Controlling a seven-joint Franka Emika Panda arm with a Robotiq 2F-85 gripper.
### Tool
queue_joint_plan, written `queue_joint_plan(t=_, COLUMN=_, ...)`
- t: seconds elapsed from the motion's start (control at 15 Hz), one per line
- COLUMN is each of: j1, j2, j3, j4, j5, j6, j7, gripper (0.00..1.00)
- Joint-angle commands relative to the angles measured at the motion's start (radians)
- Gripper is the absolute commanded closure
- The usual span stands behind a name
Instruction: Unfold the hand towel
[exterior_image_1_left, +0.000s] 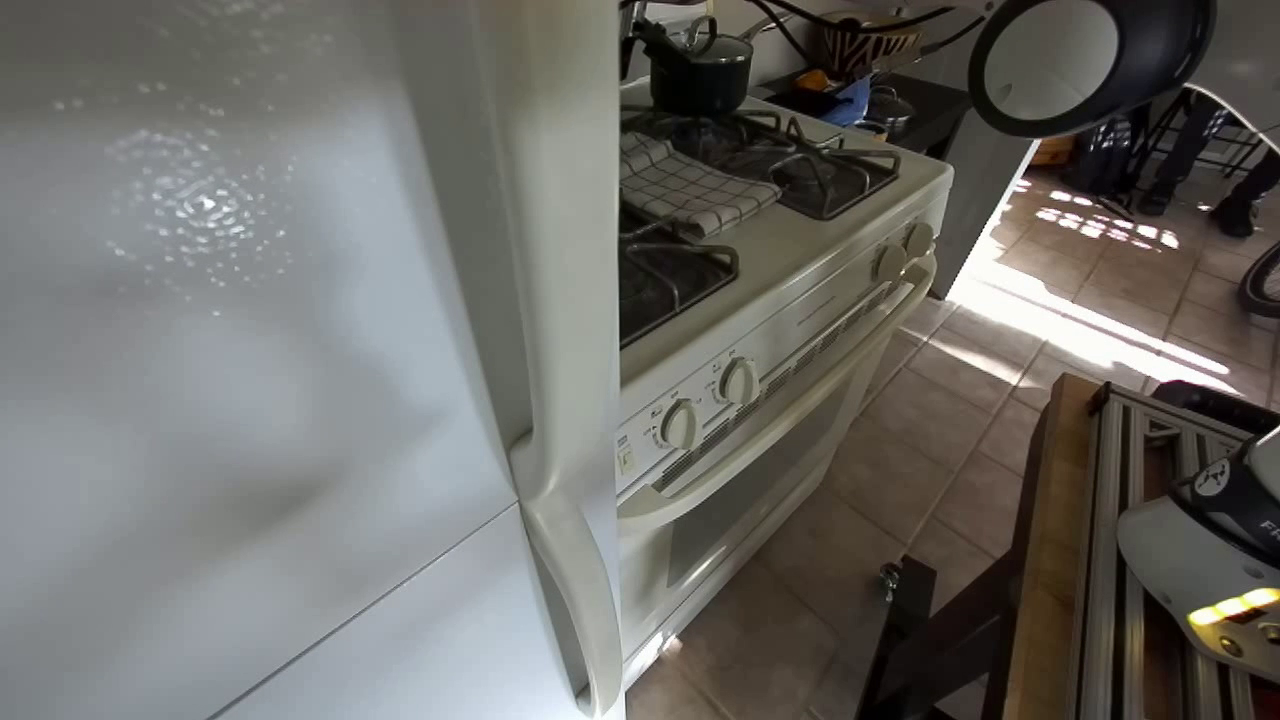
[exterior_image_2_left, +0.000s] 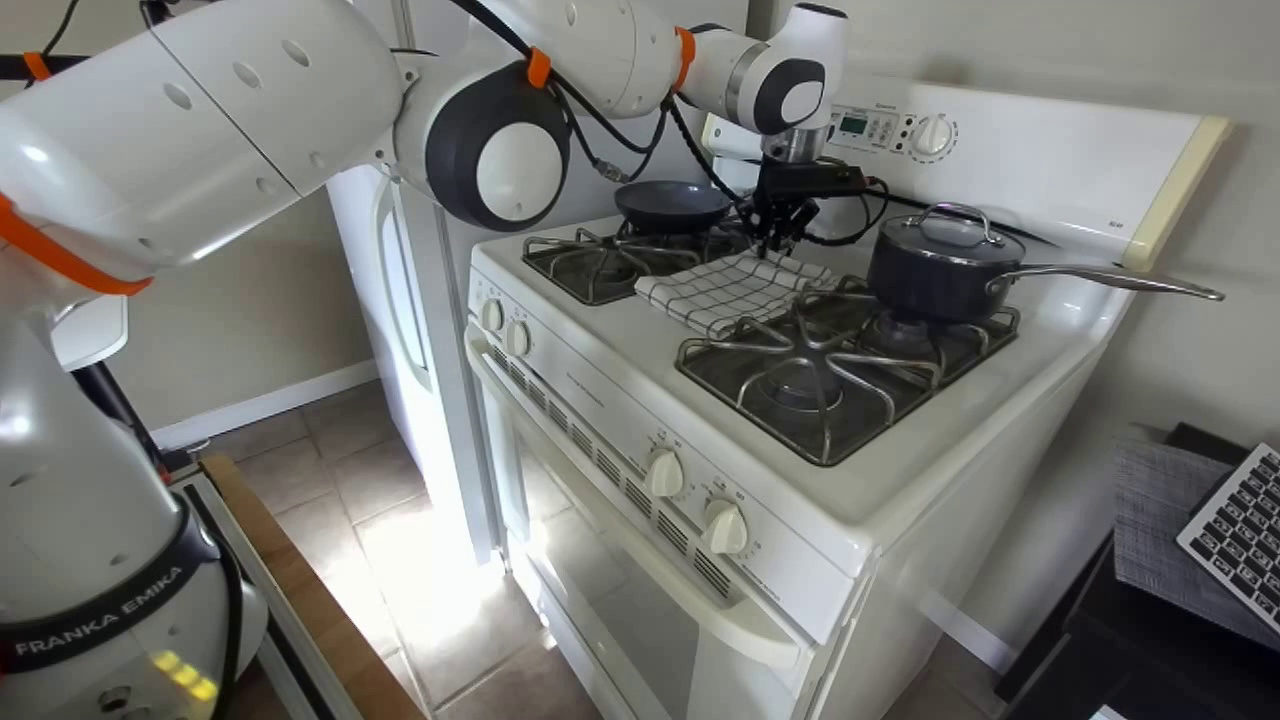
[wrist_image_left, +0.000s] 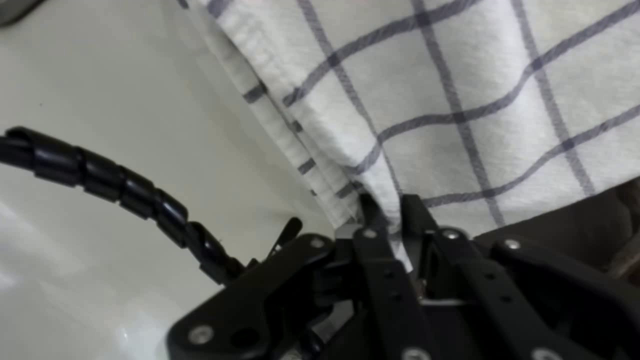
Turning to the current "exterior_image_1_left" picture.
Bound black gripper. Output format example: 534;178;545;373
623;12;673;61

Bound checkered white hand towel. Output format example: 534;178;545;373
615;126;787;243

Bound black saucepan with lid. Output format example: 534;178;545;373
647;12;759;119

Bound blue cloth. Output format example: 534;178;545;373
796;73;880;132

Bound zebra print bowl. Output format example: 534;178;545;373
812;12;926;87

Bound small black burner grate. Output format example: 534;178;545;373
615;207;743;343

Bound black side table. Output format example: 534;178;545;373
768;73;979;164

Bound white gas stove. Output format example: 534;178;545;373
615;0;962;686

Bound white refrigerator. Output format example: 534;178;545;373
0;0;630;720

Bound seated person in dark clothes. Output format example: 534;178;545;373
1140;93;1280;243

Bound wooden robot platform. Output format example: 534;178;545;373
997;373;1280;720

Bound white oven door handle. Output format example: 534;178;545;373
613;256;936;529

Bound dark curved hose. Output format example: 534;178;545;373
1235;235;1280;319

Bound black metal frame leg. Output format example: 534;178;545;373
858;554;1032;720

